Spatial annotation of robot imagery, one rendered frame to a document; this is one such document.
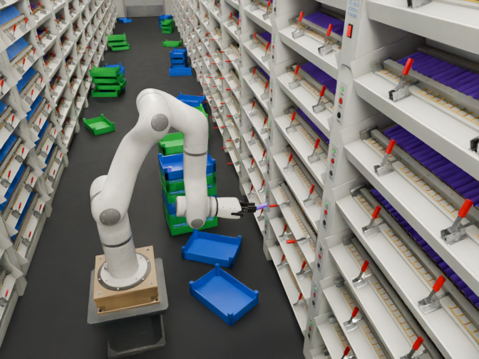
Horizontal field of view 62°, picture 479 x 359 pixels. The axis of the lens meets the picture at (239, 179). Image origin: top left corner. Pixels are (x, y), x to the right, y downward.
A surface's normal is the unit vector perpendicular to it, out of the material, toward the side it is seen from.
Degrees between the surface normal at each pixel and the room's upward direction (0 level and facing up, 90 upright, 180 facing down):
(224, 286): 0
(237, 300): 0
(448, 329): 20
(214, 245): 0
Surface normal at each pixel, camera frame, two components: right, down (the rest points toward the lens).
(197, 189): 0.26, -0.26
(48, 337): 0.00, -0.86
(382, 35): 0.20, 0.50
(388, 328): -0.34, -0.77
